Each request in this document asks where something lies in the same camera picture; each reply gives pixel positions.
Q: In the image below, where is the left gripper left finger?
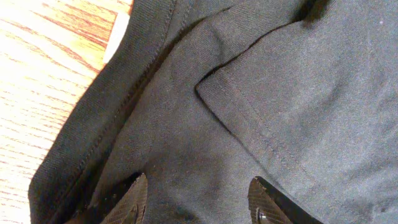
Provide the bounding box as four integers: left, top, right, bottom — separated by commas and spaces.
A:
66, 173, 148, 224

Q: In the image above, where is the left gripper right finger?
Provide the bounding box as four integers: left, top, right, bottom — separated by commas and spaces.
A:
248, 176, 323, 224

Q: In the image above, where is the black t-shirt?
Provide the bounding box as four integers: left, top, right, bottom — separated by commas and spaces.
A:
29, 0, 397, 223

